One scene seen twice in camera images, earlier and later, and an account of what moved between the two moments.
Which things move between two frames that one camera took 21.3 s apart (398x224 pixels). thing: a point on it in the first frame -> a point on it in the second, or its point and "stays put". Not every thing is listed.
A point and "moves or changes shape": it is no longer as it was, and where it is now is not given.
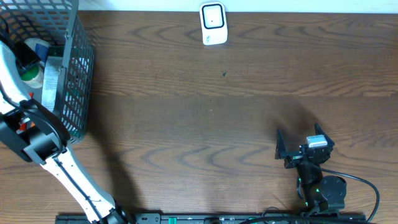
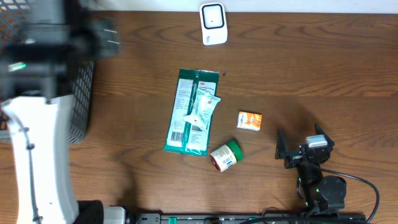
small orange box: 23,126 moves or changes shape
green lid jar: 32,77 moves or changes shape
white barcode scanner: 213,23 stays put
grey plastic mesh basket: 60,22 stays put
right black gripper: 282,153 stays put
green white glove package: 50,81 moves or changes shape
